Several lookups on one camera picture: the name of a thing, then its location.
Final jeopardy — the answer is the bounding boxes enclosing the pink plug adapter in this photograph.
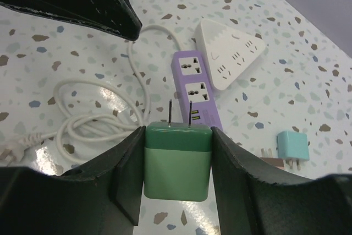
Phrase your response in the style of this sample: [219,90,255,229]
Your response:
[260,148,285,170]

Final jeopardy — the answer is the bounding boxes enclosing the white triangular power strip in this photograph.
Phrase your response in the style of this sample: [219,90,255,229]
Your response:
[194,19,266,91]

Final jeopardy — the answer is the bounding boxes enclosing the teal plug adapter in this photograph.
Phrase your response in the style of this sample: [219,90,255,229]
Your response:
[277,131,310,171]

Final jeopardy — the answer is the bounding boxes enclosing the white power cord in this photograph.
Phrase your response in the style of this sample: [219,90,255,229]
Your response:
[0,24,197,166]

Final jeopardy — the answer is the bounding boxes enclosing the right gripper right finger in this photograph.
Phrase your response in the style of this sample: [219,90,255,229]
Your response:
[211,127,351,234]

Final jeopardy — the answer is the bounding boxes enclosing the green plug adapter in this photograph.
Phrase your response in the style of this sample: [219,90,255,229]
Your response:
[142,99,214,203]

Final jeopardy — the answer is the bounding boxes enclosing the purple power strip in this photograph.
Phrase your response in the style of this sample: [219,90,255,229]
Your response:
[171,50,223,130]

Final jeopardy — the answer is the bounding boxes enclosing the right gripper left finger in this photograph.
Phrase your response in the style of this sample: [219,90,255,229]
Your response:
[1,127,145,234]

